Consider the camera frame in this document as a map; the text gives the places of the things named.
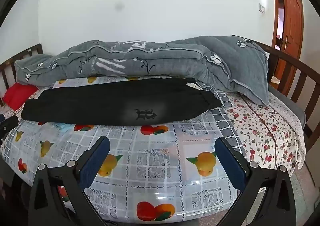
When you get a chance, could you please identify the grey flower-print quilt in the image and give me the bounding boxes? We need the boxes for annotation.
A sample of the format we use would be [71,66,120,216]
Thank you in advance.
[14,36,271,106]

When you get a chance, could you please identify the grey mattress pad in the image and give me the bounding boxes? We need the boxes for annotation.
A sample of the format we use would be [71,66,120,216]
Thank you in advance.
[269,88,307,129]

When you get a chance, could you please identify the red pillow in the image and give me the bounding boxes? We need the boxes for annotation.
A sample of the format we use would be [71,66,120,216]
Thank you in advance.
[2,83,39,111]

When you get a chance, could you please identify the floral bedsheet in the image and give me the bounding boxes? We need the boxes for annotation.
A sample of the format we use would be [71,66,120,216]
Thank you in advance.
[0,86,307,175]

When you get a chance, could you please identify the grey checked cloth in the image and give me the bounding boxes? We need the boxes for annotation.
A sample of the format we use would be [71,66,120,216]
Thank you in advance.
[197,83,248,156]

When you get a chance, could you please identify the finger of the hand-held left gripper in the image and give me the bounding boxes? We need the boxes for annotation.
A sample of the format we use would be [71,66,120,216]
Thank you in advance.
[0,114,19,142]

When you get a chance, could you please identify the brown wooden door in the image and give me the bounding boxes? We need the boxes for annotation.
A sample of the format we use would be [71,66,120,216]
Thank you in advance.
[277,0,304,79]

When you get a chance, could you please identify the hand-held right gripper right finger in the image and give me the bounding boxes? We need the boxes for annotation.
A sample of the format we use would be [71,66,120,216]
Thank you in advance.
[214,137,300,226]

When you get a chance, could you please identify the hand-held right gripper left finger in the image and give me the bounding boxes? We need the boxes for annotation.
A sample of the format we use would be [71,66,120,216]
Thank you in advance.
[27,136,111,226]

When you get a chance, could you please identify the fruit-print plastic sheet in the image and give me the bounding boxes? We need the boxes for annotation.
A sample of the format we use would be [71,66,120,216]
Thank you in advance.
[0,76,247,224]

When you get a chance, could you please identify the black pants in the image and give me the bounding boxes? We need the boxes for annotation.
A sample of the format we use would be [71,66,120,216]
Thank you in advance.
[21,77,222,126]

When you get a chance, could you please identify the dark wooden bed frame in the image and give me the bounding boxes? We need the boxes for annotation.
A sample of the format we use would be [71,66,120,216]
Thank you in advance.
[231,35,320,152]

